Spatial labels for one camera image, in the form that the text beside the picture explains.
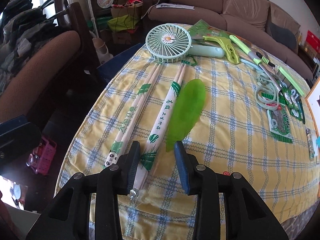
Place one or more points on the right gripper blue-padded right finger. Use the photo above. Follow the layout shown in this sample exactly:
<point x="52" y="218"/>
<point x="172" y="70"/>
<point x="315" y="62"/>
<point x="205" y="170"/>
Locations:
<point x="197" y="179"/>

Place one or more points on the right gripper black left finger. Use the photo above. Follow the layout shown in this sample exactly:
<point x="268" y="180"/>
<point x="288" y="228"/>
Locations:
<point x="118" y="179"/>

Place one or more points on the chopsticks pair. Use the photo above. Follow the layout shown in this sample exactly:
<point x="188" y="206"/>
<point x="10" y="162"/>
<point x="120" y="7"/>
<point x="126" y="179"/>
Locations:
<point x="157" y="133"/>
<point x="120" y="143"/>

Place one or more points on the green translucent leaf plate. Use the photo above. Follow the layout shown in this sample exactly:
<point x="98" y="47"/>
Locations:
<point x="186" y="112"/>

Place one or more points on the green rectangular case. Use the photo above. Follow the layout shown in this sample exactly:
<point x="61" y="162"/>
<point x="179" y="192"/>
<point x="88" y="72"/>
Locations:
<point x="290" y="79"/>

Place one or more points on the cardboard box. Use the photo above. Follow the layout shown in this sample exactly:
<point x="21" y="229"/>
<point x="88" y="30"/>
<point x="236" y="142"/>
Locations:
<point x="312" y="101"/>

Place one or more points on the yellow plaid tablecloth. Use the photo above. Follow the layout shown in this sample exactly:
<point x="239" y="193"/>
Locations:
<point x="232" y="135"/>

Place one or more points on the green seaweed snack packet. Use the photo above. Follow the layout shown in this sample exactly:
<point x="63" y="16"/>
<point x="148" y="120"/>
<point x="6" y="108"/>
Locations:
<point x="279" y="124"/>

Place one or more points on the green carabiner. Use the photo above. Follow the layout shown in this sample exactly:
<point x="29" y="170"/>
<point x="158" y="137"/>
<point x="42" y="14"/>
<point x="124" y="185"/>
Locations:
<point x="190" y="60"/>

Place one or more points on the small glass vial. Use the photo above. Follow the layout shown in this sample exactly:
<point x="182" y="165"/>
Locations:
<point x="310" y="143"/>

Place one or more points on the green can opener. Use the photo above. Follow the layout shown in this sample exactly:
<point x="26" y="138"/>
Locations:
<point x="226" y="45"/>

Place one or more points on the mint handheld fan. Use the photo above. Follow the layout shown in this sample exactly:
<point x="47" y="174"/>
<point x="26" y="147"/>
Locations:
<point x="169" y="43"/>

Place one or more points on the brown chair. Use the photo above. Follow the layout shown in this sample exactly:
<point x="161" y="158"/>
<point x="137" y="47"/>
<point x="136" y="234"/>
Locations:
<point x="44" y="80"/>

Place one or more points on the large green food bag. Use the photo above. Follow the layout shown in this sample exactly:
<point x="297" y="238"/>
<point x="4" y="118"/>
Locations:
<point x="201" y="29"/>

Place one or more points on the brown sofa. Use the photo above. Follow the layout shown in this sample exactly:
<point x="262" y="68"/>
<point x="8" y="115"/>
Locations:
<point x="260" y="22"/>

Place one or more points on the paper on sofa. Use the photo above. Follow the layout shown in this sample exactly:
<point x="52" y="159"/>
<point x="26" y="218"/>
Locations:
<point x="174" y="6"/>

